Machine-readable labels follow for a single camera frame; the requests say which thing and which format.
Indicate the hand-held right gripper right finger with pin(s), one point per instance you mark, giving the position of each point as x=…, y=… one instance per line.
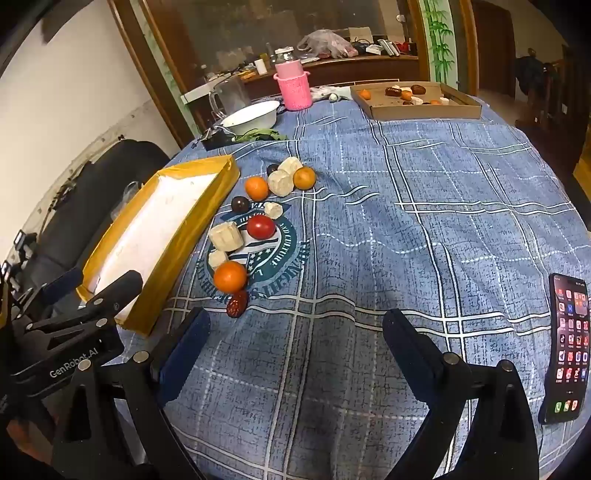
x=406, y=353

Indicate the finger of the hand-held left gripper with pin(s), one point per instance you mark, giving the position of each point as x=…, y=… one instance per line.
x=117, y=290
x=62, y=284

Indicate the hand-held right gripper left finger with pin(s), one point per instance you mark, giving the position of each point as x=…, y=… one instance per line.
x=184, y=353

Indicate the yellow cardboard box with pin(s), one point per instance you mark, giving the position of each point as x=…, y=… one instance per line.
x=152, y=240

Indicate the small pale sugarcane piece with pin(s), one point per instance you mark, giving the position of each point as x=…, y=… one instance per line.
x=273, y=210
x=217, y=258

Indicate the pale sugarcane chunk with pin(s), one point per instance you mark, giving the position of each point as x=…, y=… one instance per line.
x=292, y=165
x=225, y=236
x=280, y=183

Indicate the red tomato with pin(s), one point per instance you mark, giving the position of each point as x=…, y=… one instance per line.
x=261, y=227

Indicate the dark plum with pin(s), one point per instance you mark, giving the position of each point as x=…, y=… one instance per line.
x=272, y=169
x=240, y=203

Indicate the black chair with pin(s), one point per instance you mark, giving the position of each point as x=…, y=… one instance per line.
x=83, y=194

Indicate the blue plaid tablecloth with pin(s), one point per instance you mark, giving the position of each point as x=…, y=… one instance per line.
x=369, y=230

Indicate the black smartphone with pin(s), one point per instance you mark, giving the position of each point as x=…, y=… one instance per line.
x=565, y=350

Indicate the small black box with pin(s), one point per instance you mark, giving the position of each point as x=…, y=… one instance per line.
x=217, y=139

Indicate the green cloth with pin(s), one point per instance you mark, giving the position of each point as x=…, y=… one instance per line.
x=261, y=135

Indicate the white bowl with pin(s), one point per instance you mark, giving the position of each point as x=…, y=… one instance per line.
x=251, y=115

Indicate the clear glass pitcher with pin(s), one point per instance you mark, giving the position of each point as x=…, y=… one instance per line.
x=231, y=94

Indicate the brown cardboard box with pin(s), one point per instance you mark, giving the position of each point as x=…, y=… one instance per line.
x=415, y=110

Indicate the pink woven basket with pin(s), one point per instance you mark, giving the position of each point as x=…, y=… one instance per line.
x=293, y=92

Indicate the white cup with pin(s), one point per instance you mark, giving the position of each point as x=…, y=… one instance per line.
x=262, y=66

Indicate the pale crumpled cloth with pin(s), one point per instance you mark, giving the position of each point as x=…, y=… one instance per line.
x=321, y=93

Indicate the pink cup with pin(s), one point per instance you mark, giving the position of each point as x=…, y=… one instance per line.
x=289, y=68

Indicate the wooden chair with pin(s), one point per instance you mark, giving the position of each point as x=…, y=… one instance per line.
x=558, y=115

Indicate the wooden sideboard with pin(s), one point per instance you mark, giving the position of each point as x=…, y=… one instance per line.
x=346, y=69

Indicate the clear glass jar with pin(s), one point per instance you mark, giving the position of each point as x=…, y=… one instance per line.
x=285, y=53

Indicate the dark cloth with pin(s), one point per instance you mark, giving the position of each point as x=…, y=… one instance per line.
x=531, y=74

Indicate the bamboo print panel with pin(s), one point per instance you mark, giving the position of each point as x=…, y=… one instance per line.
x=438, y=41

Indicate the clear plastic bag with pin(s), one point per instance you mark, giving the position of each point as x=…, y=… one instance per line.
x=325, y=44

